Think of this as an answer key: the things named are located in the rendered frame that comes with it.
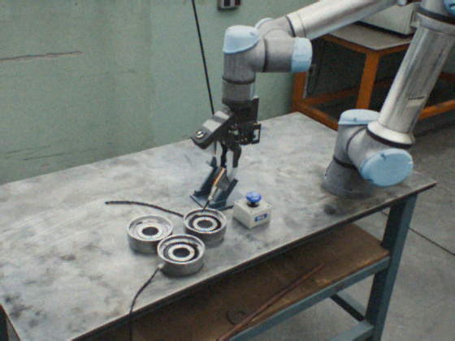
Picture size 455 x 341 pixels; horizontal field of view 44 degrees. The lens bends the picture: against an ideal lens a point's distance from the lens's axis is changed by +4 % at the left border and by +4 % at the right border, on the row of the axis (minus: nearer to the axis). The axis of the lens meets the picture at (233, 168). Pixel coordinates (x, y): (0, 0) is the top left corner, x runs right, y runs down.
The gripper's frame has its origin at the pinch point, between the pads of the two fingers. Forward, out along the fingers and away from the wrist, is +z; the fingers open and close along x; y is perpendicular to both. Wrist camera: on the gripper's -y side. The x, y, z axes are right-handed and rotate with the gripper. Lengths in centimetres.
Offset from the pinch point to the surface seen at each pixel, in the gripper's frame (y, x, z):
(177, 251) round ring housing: -17.7, -8.3, 11.1
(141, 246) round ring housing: -24.0, -3.2, 10.7
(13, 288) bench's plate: -50, 0, 13
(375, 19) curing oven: 187, 122, 9
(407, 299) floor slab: 105, 7, 94
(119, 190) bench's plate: -17.0, 24.9, 12.9
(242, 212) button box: 3.2, -4.3, 9.7
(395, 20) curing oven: 187, 108, 7
